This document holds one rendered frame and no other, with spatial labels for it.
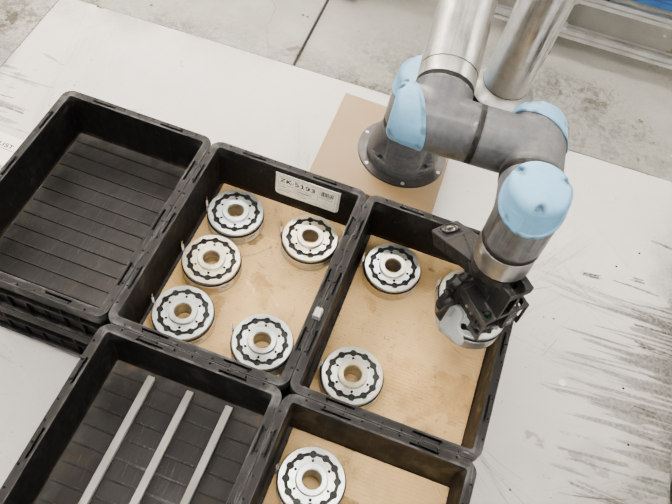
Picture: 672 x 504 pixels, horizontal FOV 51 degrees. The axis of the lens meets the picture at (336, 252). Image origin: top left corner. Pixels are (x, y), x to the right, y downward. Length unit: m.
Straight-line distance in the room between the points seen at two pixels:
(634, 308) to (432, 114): 0.85
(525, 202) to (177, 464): 0.66
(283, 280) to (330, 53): 1.74
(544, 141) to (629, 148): 2.06
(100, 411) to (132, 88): 0.84
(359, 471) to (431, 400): 0.17
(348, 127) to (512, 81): 0.41
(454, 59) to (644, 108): 2.24
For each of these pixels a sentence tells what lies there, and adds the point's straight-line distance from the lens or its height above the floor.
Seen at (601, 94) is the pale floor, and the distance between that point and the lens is 3.08.
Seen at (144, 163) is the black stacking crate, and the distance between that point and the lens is 1.44.
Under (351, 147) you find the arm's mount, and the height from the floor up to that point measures 0.80.
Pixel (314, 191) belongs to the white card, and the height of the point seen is 0.90.
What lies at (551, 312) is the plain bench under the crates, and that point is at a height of 0.70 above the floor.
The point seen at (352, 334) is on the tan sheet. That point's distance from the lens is 1.23.
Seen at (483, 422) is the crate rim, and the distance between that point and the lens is 1.11.
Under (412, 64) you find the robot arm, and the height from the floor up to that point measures 1.01.
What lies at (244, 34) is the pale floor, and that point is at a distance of 2.95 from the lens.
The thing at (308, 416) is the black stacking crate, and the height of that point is 0.90.
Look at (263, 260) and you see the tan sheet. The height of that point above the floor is 0.83.
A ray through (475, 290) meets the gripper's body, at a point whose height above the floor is 1.13.
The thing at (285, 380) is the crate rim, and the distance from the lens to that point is 1.08.
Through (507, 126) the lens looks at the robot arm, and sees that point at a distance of 0.87.
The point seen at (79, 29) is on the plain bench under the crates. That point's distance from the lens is 1.93.
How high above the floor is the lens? 1.93
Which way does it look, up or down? 57 degrees down
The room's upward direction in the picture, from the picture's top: 11 degrees clockwise
